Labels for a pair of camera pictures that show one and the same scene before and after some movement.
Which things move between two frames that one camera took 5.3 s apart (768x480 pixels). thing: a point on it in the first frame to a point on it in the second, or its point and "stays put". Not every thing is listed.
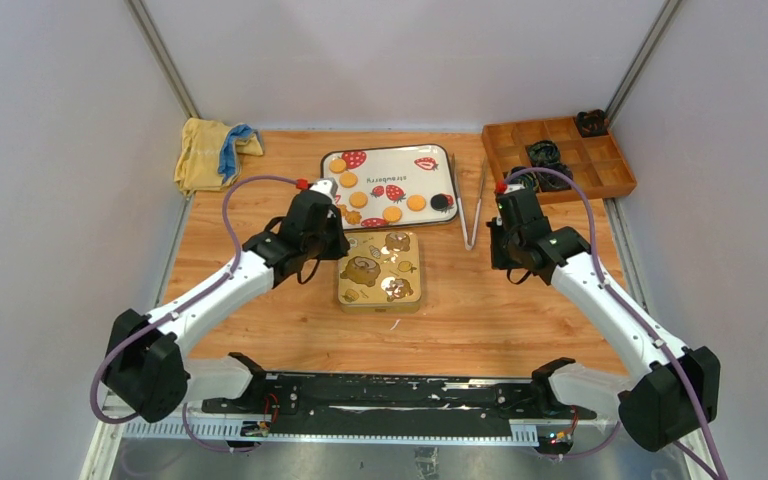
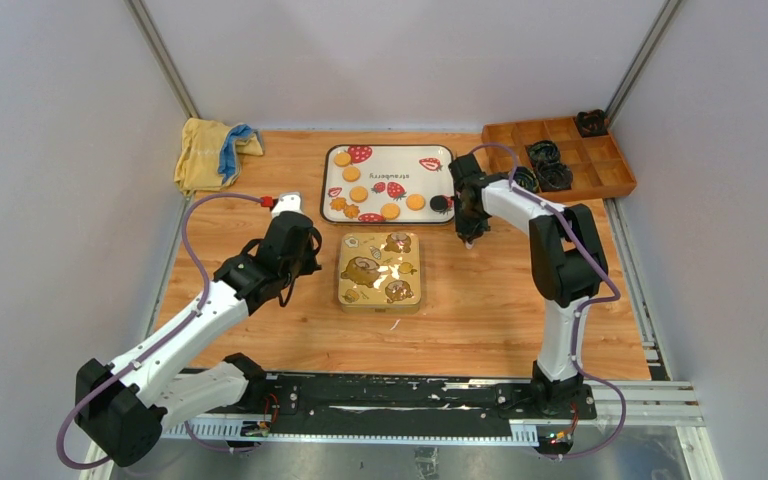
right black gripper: (499, 261) to (469, 231)
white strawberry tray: (393, 185) stays put
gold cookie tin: (381, 274) stays put
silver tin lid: (382, 268) stays put
